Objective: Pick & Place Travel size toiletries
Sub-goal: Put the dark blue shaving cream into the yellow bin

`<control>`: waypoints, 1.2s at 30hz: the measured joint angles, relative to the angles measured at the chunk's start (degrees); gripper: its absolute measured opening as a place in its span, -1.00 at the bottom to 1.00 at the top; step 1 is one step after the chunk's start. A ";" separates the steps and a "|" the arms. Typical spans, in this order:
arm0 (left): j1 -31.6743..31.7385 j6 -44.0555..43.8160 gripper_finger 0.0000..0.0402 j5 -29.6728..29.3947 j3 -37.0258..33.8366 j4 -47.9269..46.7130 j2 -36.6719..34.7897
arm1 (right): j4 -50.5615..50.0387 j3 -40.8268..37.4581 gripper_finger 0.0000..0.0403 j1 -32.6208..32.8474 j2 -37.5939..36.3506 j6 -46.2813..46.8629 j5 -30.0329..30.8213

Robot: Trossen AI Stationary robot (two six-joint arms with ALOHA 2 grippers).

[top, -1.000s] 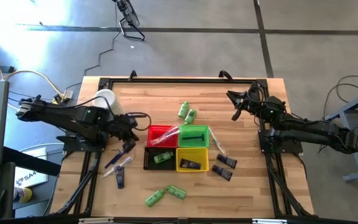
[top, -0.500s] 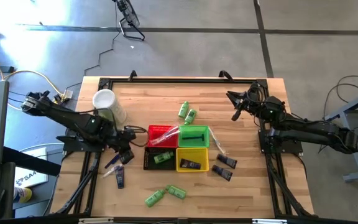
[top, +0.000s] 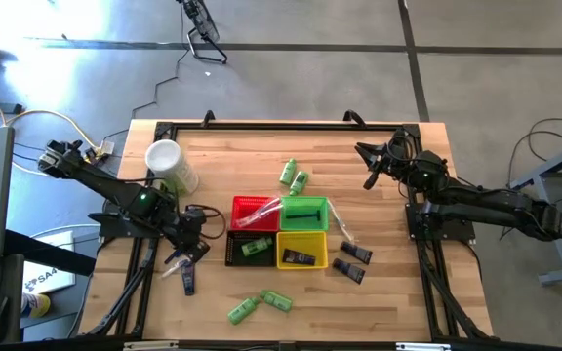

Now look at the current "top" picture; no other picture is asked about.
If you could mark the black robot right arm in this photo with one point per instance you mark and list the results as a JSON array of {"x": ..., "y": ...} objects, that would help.
[{"x": 481, "y": 200}]

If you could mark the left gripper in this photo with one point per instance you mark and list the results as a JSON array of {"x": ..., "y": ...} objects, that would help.
[{"x": 189, "y": 228}]

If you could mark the green plastic basket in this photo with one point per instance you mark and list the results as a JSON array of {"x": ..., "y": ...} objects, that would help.
[{"x": 304, "y": 205}]

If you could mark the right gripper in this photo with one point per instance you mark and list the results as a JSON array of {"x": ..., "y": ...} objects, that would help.
[{"x": 398, "y": 163}]

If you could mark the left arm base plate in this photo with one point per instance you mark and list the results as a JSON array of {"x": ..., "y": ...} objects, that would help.
[{"x": 115, "y": 229}]

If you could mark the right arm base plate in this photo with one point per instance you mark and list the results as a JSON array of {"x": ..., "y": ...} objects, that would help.
[{"x": 456, "y": 229}]

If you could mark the navy shave butter tube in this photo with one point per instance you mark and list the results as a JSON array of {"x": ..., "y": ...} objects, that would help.
[
  {"x": 356, "y": 252},
  {"x": 188, "y": 282},
  {"x": 298, "y": 257},
  {"x": 348, "y": 270}
]

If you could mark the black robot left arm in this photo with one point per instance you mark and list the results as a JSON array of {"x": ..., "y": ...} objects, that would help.
[{"x": 105, "y": 183}]

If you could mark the green travel bottle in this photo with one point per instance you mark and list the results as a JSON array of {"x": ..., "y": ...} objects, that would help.
[
  {"x": 242, "y": 312},
  {"x": 278, "y": 301},
  {"x": 256, "y": 246},
  {"x": 288, "y": 173},
  {"x": 299, "y": 183}
]

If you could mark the blue white toothbrush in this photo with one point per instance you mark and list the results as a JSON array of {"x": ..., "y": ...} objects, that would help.
[
  {"x": 338, "y": 218},
  {"x": 176, "y": 268}
]

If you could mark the red plastic basket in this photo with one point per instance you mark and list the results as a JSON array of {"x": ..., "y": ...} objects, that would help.
[{"x": 249, "y": 205}]

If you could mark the black desk with mouse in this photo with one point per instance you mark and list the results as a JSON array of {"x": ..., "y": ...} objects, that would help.
[{"x": 52, "y": 256}]

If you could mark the black plastic basket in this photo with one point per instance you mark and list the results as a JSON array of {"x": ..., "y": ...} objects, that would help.
[{"x": 237, "y": 253}]

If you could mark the silver aluminium bracket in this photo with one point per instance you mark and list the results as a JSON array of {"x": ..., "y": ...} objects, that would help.
[
  {"x": 422, "y": 347},
  {"x": 149, "y": 346}
]

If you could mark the white printed booklet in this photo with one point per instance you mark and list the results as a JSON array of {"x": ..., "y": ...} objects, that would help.
[{"x": 49, "y": 280}]

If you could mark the red toothbrush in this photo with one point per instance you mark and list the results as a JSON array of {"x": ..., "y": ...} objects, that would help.
[{"x": 252, "y": 219}]

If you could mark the yellow plastic basket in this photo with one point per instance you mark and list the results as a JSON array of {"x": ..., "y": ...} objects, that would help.
[{"x": 302, "y": 241}]

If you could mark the black floor fan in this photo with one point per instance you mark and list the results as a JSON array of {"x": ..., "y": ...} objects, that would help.
[{"x": 203, "y": 24}]

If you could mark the black aluminium table frame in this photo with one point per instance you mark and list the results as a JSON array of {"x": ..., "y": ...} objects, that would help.
[{"x": 286, "y": 126}]

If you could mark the white and green cup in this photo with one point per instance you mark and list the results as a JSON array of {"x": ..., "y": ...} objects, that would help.
[{"x": 164, "y": 156}]

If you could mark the yellow blue container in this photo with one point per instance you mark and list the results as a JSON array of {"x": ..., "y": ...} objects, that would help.
[{"x": 37, "y": 305}]

